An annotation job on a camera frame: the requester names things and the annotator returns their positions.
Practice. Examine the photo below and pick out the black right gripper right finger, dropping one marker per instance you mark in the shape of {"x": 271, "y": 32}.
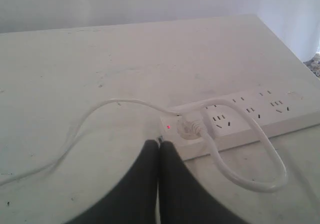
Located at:
{"x": 182, "y": 199}

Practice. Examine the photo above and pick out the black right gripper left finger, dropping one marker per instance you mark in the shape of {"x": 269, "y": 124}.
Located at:
{"x": 133, "y": 199}

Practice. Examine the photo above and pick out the white plug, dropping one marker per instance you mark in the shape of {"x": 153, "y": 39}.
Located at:
{"x": 190, "y": 129}

